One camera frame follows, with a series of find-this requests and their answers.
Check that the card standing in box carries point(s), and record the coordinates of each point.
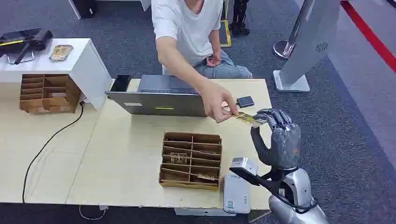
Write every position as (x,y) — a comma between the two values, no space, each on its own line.
(178,158)

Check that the grey kiosk stand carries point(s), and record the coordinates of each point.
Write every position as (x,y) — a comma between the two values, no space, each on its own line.
(309,40)

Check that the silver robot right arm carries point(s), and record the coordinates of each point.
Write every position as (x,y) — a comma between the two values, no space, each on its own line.
(298,188)

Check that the chrome stanchion base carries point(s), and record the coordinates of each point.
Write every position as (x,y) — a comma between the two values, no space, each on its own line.
(281,49)

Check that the black device with stand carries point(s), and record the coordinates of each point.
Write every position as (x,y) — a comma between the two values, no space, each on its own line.
(28,40)

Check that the person's right hand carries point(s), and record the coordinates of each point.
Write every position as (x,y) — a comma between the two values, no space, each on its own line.
(216,102)

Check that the black box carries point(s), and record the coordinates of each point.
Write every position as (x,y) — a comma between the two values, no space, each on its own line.
(84,7)

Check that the white power strip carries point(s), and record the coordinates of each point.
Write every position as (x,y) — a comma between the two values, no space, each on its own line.
(201,212)

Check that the yellow printed card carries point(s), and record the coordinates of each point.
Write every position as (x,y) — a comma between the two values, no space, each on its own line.
(247,118)

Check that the black robot legs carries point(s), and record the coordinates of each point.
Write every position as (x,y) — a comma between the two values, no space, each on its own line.
(239,18)

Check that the white box device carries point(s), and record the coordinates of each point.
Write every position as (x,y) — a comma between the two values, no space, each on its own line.
(236,194)

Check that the grey laptop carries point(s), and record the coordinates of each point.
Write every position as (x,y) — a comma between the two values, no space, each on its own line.
(161,103)

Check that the card lying in box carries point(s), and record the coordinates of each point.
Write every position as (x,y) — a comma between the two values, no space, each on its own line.
(206,177)

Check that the person's left hand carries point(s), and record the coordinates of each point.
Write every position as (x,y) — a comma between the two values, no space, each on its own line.
(213,60)

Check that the person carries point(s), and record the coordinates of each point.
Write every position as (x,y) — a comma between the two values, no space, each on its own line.
(188,28)

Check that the white side cabinet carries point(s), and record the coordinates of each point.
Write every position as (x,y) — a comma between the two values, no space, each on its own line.
(83,66)

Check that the small black case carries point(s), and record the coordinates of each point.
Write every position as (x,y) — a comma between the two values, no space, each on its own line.
(245,101)

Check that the wooden card box with dividers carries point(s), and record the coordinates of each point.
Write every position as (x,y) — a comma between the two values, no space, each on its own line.
(190,160)

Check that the wooden box with compartments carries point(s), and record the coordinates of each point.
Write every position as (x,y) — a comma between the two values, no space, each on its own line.
(49,94)

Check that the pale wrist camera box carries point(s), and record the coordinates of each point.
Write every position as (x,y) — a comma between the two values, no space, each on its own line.
(244,167)

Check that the yellow floor frame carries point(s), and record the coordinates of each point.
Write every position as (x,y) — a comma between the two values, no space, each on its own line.
(227,34)

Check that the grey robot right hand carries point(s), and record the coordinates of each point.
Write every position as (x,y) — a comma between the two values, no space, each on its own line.
(284,145)

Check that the black phone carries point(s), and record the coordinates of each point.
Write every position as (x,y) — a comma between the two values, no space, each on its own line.
(120,83)

